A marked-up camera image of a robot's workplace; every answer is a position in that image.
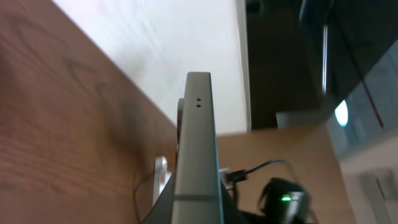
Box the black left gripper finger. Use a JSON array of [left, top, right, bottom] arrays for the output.
[[141, 175, 175, 224]]

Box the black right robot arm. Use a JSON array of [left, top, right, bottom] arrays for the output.
[[241, 177, 311, 224]]

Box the white power strip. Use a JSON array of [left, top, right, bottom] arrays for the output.
[[152, 156, 172, 205]]

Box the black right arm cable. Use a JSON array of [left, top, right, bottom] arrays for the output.
[[228, 159, 299, 187]]

